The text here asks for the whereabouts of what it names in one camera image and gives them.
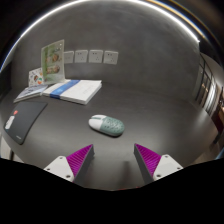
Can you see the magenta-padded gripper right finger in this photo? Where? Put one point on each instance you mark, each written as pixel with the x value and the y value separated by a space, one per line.
pixel 168 165

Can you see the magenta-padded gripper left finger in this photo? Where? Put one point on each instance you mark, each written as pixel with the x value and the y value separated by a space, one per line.
pixel 60 166

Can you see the white and green computer mouse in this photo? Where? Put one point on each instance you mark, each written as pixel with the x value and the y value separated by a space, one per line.
pixel 110 126

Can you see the white book with blue band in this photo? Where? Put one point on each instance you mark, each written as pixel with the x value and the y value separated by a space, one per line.
pixel 78 90

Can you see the thin grey booklet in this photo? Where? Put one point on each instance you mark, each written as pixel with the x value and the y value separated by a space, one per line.
pixel 30 92

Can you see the dark-framed glass partition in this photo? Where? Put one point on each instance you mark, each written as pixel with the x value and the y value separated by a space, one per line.
pixel 208 90

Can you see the small white colourful card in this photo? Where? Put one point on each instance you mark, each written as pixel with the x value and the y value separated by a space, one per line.
pixel 35 77

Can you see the green printed leaflet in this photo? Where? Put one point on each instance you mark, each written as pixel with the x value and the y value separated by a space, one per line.
pixel 52 61

